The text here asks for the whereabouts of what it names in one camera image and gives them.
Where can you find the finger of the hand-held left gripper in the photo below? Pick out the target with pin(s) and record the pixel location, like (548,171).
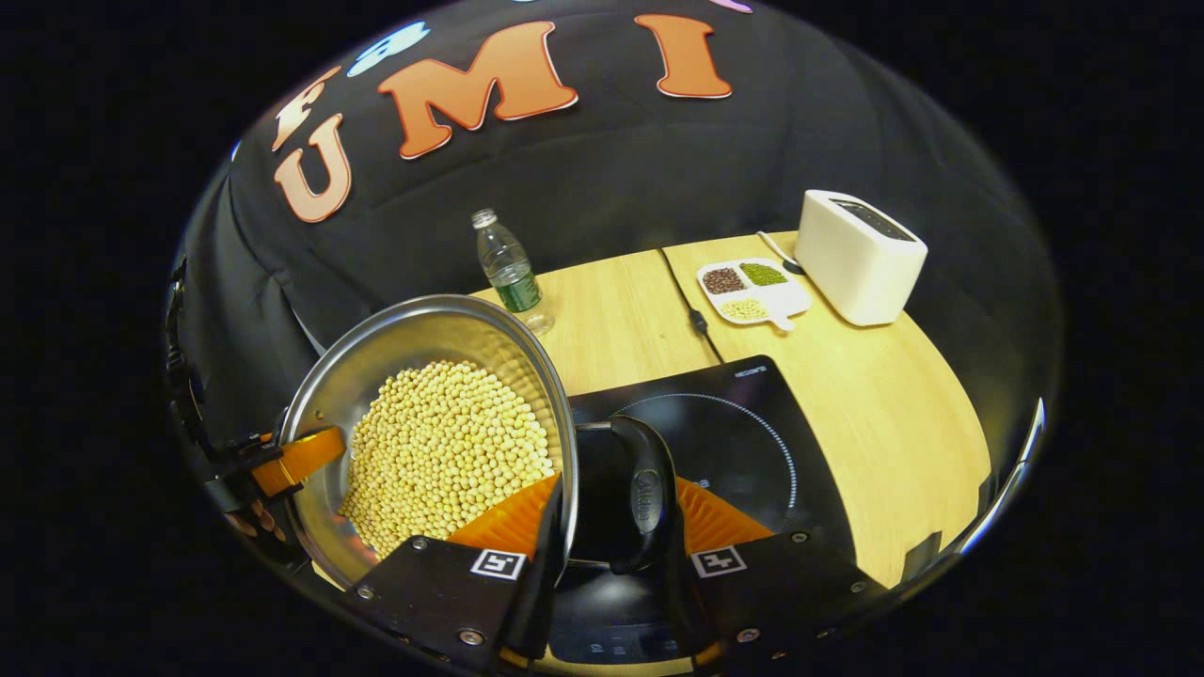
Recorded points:
(301,456)

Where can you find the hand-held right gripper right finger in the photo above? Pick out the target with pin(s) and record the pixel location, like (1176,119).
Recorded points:
(687,611)

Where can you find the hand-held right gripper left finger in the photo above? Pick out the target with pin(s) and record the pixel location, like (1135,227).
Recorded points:
(538,611)

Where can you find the black induction cooktop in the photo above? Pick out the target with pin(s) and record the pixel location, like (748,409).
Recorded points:
(743,423)

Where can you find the pile of yellow soybeans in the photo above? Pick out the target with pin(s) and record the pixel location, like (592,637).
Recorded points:
(442,451)

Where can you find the clear plastic water bottle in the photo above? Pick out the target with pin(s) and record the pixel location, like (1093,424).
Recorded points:
(508,273)

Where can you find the pale yellow beans heap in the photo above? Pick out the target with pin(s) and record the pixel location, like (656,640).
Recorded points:
(744,309)

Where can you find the white divided plate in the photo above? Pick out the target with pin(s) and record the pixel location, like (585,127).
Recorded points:
(788,299)

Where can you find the dark red beans heap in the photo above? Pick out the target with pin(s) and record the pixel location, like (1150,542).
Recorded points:
(723,280)

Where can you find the green mung beans heap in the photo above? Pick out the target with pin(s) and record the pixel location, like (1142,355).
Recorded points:
(763,275)

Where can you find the white toaster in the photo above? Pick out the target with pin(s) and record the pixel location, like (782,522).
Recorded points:
(851,268)

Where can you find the black backdrop cloth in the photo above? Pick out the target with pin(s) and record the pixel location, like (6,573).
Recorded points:
(658,169)

